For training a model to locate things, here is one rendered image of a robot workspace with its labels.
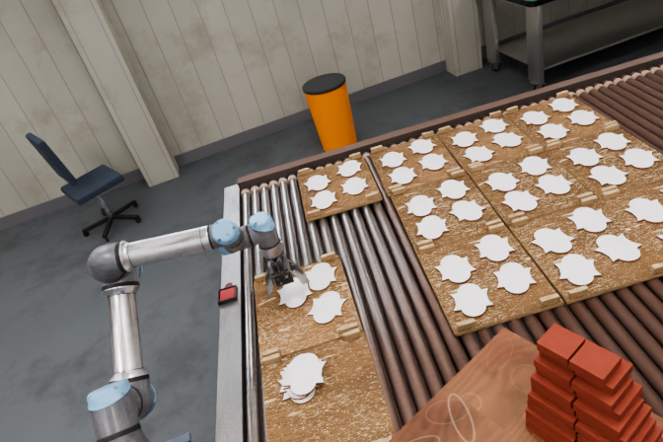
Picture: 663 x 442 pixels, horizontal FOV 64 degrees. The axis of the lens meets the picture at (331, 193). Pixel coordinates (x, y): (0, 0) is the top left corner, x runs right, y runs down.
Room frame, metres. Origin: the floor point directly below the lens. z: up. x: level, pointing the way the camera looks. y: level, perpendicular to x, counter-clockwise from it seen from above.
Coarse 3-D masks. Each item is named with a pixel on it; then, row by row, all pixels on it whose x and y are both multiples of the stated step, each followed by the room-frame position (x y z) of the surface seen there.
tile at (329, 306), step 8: (328, 296) 1.41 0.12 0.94; (336, 296) 1.39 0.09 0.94; (320, 304) 1.38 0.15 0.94; (328, 304) 1.37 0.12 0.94; (336, 304) 1.36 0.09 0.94; (312, 312) 1.35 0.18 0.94; (320, 312) 1.34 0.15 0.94; (328, 312) 1.33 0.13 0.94; (336, 312) 1.32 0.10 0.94; (320, 320) 1.31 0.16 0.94; (328, 320) 1.29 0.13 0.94
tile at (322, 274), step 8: (320, 264) 1.59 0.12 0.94; (328, 264) 1.57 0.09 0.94; (312, 272) 1.56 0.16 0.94; (320, 272) 1.54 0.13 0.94; (328, 272) 1.53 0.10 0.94; (312, 280) 1.51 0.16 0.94; (320, 280) 1.50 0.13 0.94; (328, 280) 1.49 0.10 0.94; (312, 288) 1.47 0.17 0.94; (320, 288) 1.46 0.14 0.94
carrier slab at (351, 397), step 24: (360, 336) 1.19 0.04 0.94; (288, 360) 1.18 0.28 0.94; (336, 360) 1.13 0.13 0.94; (360, 360) 1.10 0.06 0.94; (264, 384) 1.12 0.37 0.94; (336, 384) 1.04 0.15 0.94; (360, 384) 1.02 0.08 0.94; (264, 408) 1.03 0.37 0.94; (288, 408) 1.00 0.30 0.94; (312, 408) 0.98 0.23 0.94; (336, 408) 0.96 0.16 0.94; (360, 408) 0.94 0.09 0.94; (384, 408) 0.92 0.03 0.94; (288, 432) 0.93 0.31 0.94; (312, 432) 0.91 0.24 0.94; (336, 432) 0.89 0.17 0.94; (360, 432) 0.87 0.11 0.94; (384, 432) 0.85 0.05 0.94
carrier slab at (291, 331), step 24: (312, 264) 1.61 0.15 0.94; (336, 264) 1.57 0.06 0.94; (264, 288) 1.56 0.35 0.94; (336, 288) 1.44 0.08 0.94; (264, 312) 1.43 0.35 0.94; (288, 312) 1.40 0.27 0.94; (264, 336) 1.31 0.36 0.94; (288, 336) 1.28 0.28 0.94; (312, 336) 1.25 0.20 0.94; (336, 336) 1.22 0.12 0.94
